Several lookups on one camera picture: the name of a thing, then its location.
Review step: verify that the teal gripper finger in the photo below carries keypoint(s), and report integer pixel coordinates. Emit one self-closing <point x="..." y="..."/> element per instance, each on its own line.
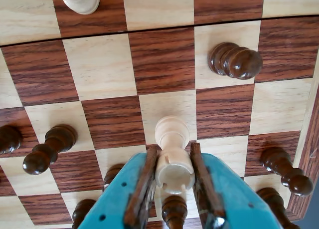
<point x="231" y="201"/>
<point x="117" y="196"/>

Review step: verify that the dark wooden knight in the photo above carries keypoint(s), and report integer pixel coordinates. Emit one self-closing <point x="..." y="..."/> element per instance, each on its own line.
<point x="112" y="175"/>

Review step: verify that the dark wooden king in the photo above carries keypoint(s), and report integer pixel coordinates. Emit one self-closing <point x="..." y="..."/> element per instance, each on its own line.
<point x="82" y="211"/>

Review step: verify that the dark wooden rook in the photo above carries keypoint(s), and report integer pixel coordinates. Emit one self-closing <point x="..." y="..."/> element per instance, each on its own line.
<point x="271" y="201"/>

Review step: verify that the dark wooden bishop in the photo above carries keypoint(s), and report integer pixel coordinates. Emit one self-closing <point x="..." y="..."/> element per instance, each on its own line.
<point x="174" y="211"/>

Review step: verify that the dark wooden pawn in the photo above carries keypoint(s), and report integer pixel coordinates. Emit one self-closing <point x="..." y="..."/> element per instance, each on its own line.
<point x="236" y="62"/>
<point x="286" y="169"/>
<point x="47" y="151"/>
<point x="10" y="140"/>

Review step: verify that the dark grey mat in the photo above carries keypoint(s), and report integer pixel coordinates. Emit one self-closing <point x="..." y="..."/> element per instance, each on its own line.
<point x="316" y="214"/>

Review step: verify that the wooden folding chessboard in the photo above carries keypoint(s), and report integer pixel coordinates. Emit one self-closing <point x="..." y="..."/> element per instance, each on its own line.
<point x="162" y="59"/>

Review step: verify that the light wooden pawn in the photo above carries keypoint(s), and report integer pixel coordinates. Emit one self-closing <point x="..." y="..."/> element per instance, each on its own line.
<point x="79" y="2"/>

